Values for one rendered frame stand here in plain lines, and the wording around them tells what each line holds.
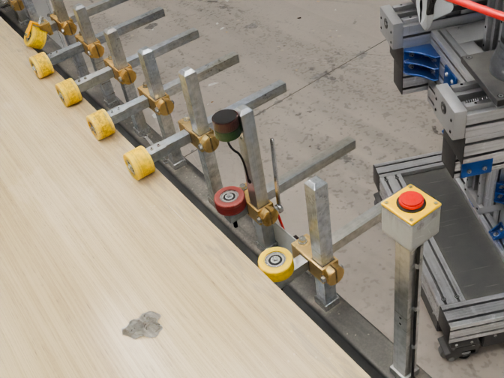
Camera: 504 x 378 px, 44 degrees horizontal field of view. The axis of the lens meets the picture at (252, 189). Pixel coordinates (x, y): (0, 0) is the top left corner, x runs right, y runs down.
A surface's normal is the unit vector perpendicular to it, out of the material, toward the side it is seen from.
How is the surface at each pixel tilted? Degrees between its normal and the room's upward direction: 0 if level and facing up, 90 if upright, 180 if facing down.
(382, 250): 0
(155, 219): 0
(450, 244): 0
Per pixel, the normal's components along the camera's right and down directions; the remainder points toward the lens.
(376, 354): -0.14, -0.73
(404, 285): -0.80, 0.47
